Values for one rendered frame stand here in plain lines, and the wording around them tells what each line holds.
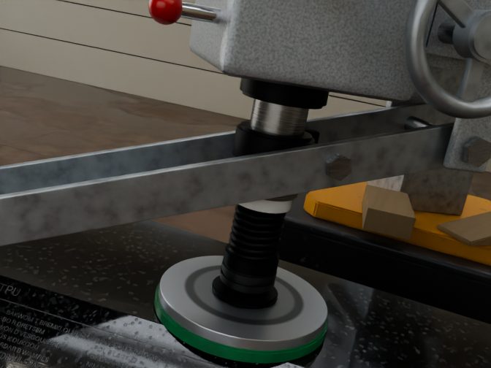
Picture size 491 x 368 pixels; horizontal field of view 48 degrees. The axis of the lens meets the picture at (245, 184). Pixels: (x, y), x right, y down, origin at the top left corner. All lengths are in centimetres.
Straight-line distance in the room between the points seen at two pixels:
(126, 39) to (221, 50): 695
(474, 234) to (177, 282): 80
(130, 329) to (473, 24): 48
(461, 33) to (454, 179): 96
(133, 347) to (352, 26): 42
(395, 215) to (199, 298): 62
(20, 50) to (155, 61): 194
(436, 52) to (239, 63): 20
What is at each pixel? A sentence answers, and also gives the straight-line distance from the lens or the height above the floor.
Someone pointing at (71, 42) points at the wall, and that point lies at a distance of 787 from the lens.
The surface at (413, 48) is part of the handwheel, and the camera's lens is 51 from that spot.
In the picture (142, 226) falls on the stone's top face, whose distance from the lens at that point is 93.
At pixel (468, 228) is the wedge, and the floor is 80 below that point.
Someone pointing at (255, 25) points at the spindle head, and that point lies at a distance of 51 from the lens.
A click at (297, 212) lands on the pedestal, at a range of 134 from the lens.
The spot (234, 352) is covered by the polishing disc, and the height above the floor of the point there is 81.
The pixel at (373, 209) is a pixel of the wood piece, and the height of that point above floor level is 83.
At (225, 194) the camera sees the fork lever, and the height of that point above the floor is 98.
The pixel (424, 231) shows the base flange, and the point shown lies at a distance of 132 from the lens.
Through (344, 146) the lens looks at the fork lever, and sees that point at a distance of 61.
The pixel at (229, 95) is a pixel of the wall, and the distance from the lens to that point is 701.
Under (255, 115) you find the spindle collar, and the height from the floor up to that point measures 106.
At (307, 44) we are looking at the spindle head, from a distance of 52.
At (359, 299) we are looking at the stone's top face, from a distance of 83.
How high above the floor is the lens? 115
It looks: 16 degrees down
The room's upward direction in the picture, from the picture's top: 11 degrees clockwise
